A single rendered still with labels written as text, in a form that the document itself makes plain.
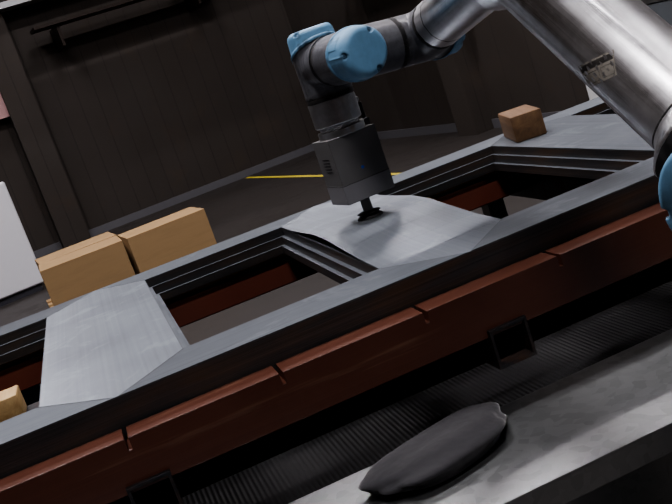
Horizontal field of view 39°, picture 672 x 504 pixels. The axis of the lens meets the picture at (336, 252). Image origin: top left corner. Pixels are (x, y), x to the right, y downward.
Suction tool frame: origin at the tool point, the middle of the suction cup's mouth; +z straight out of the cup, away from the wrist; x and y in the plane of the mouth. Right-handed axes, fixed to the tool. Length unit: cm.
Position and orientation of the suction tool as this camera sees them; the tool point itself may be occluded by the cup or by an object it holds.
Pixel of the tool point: (373, 223)
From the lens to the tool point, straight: 149.5
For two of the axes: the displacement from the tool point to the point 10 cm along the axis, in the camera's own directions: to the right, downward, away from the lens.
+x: 4.0, 0.6, -9.1
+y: -8.6, 3.7, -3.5
